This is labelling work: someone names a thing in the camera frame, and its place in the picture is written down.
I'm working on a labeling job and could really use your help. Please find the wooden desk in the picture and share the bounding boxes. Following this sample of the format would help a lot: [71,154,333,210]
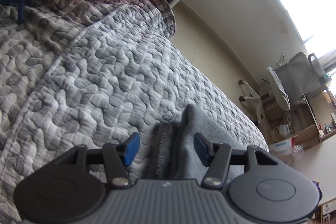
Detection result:
[265,85,336,151]

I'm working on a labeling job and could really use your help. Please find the grey knit sweater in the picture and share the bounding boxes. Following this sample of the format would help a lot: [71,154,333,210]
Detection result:
[140,104,269,180]

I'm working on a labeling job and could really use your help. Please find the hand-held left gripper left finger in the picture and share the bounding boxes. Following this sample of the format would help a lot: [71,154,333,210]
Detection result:
[54,132,140,187]

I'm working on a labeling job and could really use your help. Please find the white box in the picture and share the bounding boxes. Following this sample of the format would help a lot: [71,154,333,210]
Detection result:
[268,138,292,159]

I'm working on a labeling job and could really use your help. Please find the grey office chair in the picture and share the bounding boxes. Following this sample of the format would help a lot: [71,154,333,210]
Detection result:
[238,52,328,125]

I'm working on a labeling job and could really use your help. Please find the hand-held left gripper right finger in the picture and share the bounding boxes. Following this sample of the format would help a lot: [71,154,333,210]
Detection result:
[194,133,279,187]

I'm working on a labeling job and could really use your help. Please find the grey checked quilt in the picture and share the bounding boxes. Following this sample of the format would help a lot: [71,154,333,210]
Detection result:
[0,0,269,224]

